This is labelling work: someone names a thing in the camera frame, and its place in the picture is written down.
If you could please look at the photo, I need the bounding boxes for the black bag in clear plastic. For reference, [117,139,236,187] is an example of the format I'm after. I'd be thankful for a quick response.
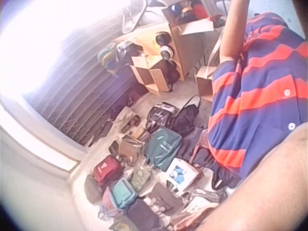
[146,102,179,135]

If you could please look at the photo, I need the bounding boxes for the clear plastic packet with items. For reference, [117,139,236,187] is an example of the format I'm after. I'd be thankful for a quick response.
[115,106,143,136]

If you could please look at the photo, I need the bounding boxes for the teal backpack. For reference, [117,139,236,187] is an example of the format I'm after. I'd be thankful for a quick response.
[143,127,183,172]

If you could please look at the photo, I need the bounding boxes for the small open cardboard box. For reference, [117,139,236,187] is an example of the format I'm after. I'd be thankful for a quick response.
[129,55,169,97]

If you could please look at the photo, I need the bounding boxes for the brown bag in clear plastic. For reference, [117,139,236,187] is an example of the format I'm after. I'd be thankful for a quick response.
[117,134,145,167]

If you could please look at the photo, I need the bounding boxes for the black bag beside cardboard box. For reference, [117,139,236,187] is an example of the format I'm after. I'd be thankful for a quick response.
[163,59,181,92]

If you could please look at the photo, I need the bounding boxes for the brown paper bag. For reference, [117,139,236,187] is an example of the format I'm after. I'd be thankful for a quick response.
[194,65,217,103]

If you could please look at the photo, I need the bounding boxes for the camouflage pouch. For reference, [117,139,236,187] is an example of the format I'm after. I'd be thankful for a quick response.
[128,165,153,193]

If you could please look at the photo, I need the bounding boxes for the white tape roll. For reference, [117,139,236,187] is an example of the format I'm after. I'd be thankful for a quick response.
[159,45,175,60]

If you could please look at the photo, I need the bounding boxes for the white box with blue print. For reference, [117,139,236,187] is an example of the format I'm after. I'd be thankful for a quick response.
[165,157,201,196]

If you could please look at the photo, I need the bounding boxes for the heap of bags and clothes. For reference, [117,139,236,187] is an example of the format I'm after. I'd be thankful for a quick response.
[97,40,145,78]

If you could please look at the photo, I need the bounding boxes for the red bag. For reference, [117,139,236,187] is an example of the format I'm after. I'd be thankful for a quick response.
[93,154,124,188]

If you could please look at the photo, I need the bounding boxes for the large open cardboard carton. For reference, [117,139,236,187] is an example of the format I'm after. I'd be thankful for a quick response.
[161,0,226,81]

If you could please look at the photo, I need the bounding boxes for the metal roller shutter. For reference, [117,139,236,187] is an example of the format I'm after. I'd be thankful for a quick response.
[23,30,147,148]

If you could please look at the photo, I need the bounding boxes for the brown flat bag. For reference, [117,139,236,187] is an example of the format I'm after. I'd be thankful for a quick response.
[148,182,184,213]

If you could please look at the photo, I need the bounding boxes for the turquoise pouch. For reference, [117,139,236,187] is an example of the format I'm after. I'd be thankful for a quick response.
[110,178,138,210]

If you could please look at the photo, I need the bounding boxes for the pink bag in clear plastic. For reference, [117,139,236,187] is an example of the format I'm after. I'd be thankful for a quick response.
[100,187,121,218]

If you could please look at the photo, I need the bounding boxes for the olive bag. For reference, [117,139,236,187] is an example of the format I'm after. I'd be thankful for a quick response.
[83,174,104,205]

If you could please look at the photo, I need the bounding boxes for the navy bag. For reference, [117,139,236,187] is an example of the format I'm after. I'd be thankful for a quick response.
[124,198,160,230]

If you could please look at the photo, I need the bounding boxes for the crumpled clear plastic bags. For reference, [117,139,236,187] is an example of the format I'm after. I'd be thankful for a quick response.
[182,189,228,217]

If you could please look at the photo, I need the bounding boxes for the yellow printed packet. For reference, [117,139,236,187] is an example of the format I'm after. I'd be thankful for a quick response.
[109,219,136,231]

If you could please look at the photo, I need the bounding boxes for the black strapped bag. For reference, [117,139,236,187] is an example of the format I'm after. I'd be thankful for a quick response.
[172,95,205,138]

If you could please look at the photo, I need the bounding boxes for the white strap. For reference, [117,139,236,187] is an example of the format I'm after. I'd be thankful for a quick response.
[207,30,225,71]

